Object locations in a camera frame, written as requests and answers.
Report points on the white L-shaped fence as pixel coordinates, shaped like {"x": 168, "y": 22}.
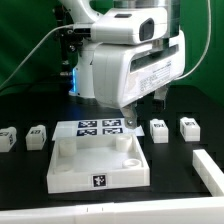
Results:
{"x": 202, "y": 210}

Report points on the white marker sheet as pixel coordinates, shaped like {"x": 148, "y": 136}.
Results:
{"x": 93, "y": 127}

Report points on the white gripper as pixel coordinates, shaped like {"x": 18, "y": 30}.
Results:
{"x": 123, "y": 74}

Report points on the white square tabletop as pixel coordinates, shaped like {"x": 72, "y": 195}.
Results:
{"x": 97, "y": 162}

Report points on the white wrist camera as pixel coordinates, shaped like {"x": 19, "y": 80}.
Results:
{"x": 130, "y": 26}

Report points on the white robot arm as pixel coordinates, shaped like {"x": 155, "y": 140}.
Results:
{"x": 84, "y": 16}

